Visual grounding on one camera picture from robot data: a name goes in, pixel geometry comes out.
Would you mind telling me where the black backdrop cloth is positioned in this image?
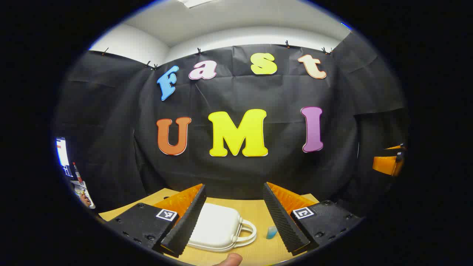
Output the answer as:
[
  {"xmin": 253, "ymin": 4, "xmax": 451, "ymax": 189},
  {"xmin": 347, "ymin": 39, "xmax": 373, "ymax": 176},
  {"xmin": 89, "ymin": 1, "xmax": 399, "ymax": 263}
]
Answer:
[{"xmin": 54, "ymin": 31, "xmax": 409, "ymax": 213}]

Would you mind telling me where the white suitcase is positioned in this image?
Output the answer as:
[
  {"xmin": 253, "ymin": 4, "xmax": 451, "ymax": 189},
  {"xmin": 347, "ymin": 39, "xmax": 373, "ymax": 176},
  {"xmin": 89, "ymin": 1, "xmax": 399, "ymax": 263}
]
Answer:
[{"xmin": 187, "ymin": 202, "xmax": 257, "ymax": 253}]

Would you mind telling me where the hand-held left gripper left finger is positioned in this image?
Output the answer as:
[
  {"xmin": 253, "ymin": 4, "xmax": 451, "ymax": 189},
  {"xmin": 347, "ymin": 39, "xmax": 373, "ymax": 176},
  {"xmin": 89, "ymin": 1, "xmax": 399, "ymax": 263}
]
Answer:
[{"xmin": 105, "ymin": 184, "xmax": 207, "ymax": 258}]

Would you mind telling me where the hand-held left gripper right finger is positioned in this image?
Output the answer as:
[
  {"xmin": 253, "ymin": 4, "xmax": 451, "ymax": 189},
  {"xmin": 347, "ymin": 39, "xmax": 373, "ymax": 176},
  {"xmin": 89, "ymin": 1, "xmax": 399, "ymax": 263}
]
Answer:
[{"xmin": 262, "ymin": 182, "xmax": 364, "ymax": 256}]

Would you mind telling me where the ceiling light panel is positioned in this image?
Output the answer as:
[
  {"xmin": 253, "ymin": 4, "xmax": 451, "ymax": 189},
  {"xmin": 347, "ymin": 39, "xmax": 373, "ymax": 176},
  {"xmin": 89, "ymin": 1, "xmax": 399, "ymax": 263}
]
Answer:
[{"xmin": 177, "ymin": 0, "xmax": 217, "ymax": 8}]

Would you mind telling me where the computer monitor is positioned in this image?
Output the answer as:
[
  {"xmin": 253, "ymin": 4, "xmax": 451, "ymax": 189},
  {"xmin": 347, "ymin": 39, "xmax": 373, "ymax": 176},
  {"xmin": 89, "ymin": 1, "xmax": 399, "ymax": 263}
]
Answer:
[{"xmin": 55, "ymin": 137, "xmax": 71, "ymax": 176}]

